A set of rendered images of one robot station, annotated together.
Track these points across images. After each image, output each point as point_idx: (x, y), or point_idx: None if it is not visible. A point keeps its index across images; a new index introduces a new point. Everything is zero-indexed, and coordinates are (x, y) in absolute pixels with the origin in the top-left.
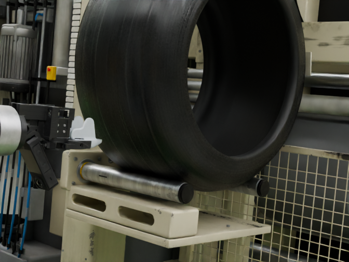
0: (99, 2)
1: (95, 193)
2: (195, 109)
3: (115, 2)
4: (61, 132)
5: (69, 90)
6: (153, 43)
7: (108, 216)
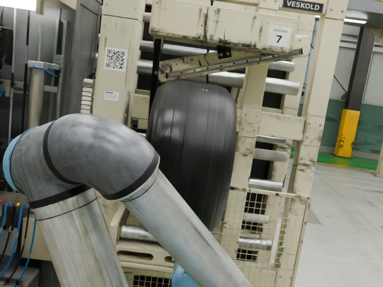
0: (174, 137)
1: (142, 249)
2: None
3: (190, 140)
4: None
5: None
6: (225, 171)
7: (155, 262)
